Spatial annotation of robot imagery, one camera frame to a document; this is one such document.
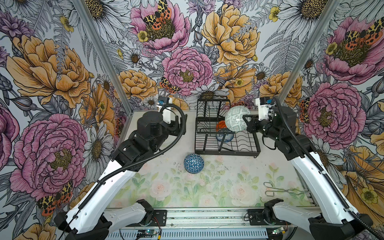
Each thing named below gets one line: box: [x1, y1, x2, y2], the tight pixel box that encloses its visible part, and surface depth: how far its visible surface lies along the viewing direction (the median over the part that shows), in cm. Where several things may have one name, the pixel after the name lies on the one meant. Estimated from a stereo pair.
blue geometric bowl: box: [183, 153, 205, 174], surface depth 91 cm
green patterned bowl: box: [225, 105, 251, 132], surface depth 70 cm
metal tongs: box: [263, 181, 310, 197], surface depth 85 cm
